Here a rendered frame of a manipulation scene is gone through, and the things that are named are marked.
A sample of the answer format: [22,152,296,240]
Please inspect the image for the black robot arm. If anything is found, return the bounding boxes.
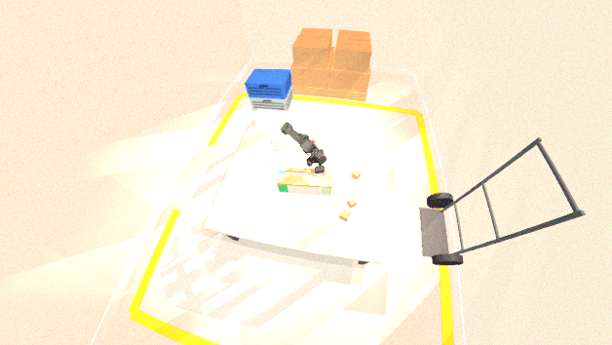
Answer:
[280,122,327,167]

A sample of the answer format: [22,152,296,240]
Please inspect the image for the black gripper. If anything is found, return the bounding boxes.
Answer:
[313,149,325,173]

